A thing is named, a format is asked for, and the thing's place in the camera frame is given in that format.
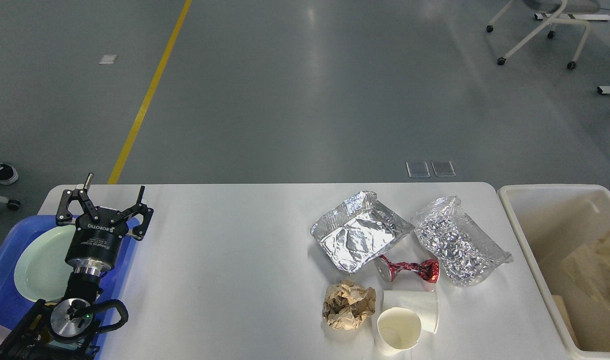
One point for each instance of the white floor label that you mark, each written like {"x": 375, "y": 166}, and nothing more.
{"x": 107, "y": 59}

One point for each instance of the mint green plate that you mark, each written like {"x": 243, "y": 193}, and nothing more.
{"x": 41, "y": 271}

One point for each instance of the left floor plate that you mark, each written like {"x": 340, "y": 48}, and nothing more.
{"x": 418, "y": 169}

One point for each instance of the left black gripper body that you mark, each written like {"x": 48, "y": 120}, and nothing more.
{"x": 95, "y": 248}

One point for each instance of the lying white paper cup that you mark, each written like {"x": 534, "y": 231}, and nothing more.
{"x": 424, "y": 303}

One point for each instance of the crumpled brown paper ball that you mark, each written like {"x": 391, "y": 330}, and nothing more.
{"x": 347, "y": 305}

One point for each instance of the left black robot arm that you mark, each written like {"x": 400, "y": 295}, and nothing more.
{"x": 66, "y": 327}

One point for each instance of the crushed red can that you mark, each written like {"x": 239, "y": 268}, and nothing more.
{"x": 427, "y": 270}

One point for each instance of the brown paper bag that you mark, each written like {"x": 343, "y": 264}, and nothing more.
{"x": 587, "y": 292}

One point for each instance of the aluminium foil sheet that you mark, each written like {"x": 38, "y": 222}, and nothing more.
{"x": 467, "y": 253}

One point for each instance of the white rolling chair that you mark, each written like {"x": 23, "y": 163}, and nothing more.
{"x": 560, "y": 12}

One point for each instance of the right floor plate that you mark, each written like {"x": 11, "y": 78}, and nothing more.
{"x": 443, "y": 168}

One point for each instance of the beige plastic bin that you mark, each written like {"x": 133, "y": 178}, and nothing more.
{"x": 550, "y": 221}

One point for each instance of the square aluminium foil tray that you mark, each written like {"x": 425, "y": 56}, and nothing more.
{"x": 359, "y": 230}

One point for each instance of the floor plate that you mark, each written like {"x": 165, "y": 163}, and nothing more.
{"x": 443, "y": 168}
{"x": 418, "y": 169}

